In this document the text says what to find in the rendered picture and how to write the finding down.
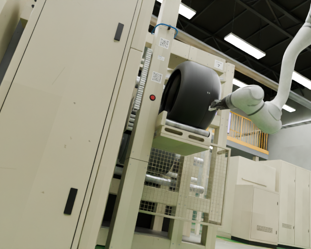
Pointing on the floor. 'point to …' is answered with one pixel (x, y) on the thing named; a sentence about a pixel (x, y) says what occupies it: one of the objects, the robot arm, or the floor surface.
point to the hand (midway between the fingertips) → (212, 107)
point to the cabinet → (255, 216)
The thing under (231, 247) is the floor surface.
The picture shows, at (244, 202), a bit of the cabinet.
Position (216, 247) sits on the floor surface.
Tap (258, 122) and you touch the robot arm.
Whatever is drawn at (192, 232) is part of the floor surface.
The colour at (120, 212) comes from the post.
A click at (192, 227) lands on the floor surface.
